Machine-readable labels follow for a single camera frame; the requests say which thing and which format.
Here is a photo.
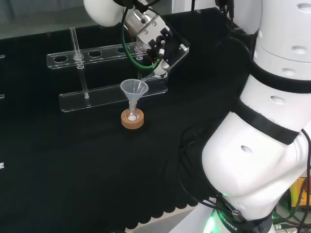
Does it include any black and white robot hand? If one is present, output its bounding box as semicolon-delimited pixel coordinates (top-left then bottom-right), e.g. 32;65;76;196
136;16;190;80

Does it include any translucent plastic funnel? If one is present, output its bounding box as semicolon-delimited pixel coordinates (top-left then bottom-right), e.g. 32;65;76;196
120;79;149;113

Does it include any small round-bottom glass flask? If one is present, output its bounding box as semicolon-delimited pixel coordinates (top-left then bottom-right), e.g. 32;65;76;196
126;101;140;122

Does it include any clear acrylic funnel stand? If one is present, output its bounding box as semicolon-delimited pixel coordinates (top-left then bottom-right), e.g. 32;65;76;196
46;26;169;114

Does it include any black bench cloth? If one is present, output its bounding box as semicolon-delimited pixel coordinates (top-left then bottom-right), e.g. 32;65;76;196
0;6;259;231

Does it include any green hand cable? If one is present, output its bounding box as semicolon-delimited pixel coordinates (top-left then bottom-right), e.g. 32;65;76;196
122;14;163;71

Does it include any cork ring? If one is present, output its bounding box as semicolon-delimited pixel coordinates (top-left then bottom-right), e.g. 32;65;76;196
121;109;145;130

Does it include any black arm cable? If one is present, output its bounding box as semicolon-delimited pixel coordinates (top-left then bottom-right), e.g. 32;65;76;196
300;128;311;175

